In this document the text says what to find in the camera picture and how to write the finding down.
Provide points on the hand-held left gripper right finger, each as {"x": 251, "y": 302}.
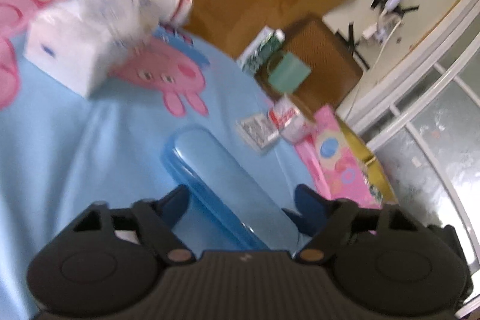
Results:
{"x": 313, "y": 205}

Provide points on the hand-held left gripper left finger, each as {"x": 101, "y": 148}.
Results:
{"x": 174, "y": 205}

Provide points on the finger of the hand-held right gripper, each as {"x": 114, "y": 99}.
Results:
{"x": 296, "y": 224}

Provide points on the pink tin box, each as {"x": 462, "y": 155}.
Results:
{"x": 337, "y": 155}

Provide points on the clear cotton swab box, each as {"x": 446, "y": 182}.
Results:
{"x": 258, "y": 132}

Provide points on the printed blanket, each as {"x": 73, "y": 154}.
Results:
{"x": 75, "y": 155}

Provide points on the mint green cup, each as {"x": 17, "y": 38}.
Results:
{"x": 288, "y": 74}

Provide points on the brown woven mat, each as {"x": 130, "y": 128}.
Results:
{"x": 330, "y": 54}

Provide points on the toothpaste tube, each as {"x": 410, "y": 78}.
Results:
{"x": 258, "y": 50}

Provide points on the white power strip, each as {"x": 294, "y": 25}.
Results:
{"x": 375, "y": 29}

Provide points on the white tissue pack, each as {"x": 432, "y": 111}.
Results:
{"x": 63, "y": 46}

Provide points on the white window frame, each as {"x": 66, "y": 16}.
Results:
{"x": 423, "y": 87}

